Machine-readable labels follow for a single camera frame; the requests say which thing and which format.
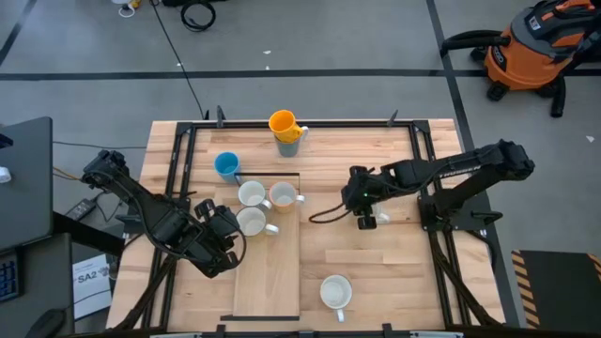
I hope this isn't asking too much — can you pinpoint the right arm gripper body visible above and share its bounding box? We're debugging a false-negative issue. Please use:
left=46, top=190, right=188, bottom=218
left=341, top=164, right=393, bottom=217

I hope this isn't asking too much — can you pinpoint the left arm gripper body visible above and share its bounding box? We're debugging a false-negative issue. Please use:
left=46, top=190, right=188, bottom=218
left=185, top=199, right=239, bottom=278

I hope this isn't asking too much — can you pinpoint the white-lined mug grey handle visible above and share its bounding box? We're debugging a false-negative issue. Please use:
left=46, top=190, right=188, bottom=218
left=235, top=206, right=280, bottom=238
left=237, top=180, right=273, bottom=211

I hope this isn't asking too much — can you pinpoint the light blue faceted mug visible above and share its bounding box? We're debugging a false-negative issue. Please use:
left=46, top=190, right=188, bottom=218
left=213, top=151, right=242, bottom=185

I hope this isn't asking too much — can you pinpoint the white mug tan interior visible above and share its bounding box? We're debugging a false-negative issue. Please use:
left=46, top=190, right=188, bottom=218
left=269, top=181, right=306, bottom=214

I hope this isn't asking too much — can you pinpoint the orange-red glossy mug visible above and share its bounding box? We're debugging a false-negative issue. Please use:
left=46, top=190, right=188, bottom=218
left=319, top=274, right=354, bottom=324

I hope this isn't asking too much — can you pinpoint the yellow faceted mug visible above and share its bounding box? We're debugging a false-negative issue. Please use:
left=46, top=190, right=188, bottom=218
left=268, top=109, right=305, bottom=145

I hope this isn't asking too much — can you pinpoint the white printed paper sheet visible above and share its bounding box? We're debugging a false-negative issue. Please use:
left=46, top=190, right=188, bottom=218
left=71, top=253, right=114, bottom=321

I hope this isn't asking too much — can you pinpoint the black power adapter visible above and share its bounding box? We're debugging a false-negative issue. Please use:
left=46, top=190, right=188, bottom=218
left=64, top=198, right=98, bottom=222

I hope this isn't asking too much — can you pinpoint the grey low desk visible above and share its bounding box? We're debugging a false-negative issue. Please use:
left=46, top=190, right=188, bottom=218
left=0, top=232, right=75, bottom=338

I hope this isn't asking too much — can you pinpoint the black chair armrest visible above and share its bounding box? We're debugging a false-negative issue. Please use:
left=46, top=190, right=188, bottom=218
left=23, top=308, right=67, bottom=338

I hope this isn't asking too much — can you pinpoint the black side desk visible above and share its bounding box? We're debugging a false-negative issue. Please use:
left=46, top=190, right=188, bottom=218
left=0, top=115, right=54, bottom=253

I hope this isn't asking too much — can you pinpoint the blue keyboard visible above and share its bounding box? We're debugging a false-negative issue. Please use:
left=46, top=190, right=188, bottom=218
left=0, top=253, right=21, bottom=302

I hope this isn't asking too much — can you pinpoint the black yellow hazard mat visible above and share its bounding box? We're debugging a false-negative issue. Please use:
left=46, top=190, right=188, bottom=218
left=510, top=249, right=601, bottom=330

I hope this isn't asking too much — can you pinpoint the orange shop vacuum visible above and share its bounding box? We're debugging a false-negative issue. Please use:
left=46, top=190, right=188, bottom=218
left=483, top=0, right=601, bottom=102

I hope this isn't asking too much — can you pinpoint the black vacuum nozzle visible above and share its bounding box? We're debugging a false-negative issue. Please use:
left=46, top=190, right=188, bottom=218
left=549, top=74, right=567, bottom=118

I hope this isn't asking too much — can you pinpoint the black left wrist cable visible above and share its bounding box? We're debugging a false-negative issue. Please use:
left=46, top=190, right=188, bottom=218
left=232, top=220, right=248, bottom=271

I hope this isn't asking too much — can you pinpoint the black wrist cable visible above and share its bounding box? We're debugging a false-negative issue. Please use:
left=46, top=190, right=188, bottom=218
left=308, top=202, right=352, bottom=224
left=232, top=220, right=248, bottom=271

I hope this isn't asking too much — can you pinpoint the wooden shelf black frame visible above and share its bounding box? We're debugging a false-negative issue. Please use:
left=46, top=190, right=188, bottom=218
left=219, top=172, right=301, bottom=323

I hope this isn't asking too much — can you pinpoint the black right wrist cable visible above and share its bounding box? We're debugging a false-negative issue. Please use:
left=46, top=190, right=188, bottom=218
left=308, top=202, right=352, bottom=224

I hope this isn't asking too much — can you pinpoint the black aluminium table frame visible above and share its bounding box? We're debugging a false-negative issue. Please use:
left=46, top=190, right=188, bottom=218
left=110, top=105, right=511, bottom=338

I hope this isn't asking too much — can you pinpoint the thin black cable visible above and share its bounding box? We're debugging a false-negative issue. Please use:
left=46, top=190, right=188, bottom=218
left=52, top=140, right=147, bottom=151

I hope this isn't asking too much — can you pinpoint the yellow cable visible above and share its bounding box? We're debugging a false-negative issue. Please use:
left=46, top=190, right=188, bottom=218
left=52, top=166, right=85, bottom=184

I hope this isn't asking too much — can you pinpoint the black vacuum hose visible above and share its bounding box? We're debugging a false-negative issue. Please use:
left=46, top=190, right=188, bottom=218
left=439, top=29, right=512, bottom=58

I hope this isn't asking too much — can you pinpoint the long black floor cable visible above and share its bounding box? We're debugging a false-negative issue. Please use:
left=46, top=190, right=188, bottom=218
left=148, top=0, right=210, bottom=121

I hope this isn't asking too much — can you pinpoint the coiled black cable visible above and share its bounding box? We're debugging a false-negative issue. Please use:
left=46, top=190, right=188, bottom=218
left=180, top=0, right=218, bottom=33

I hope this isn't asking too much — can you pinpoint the white cable loop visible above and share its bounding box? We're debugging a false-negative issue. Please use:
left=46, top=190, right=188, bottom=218
left=111, top=0, right=137, bottom=19

